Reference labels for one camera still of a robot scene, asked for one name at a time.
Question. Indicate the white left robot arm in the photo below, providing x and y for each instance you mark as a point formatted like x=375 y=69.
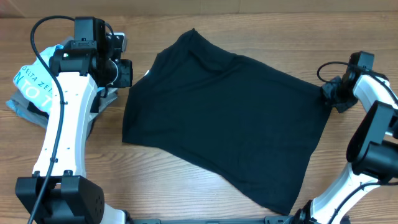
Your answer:
x=58 y=190

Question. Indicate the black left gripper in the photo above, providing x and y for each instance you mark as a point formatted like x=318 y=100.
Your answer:
x=126 y=66

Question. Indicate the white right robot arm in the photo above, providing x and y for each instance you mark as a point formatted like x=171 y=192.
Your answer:
x=371 y=160

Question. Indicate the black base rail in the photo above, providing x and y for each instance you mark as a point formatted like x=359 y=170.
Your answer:
x=265 y=220

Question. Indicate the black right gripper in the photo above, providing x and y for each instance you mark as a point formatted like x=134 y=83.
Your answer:
x=325 y=91

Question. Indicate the black t-shirt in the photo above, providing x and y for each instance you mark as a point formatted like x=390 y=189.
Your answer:
x=255 y=126

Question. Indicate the grey folded garment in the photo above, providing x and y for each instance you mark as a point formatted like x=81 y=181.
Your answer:
x=34 y=115

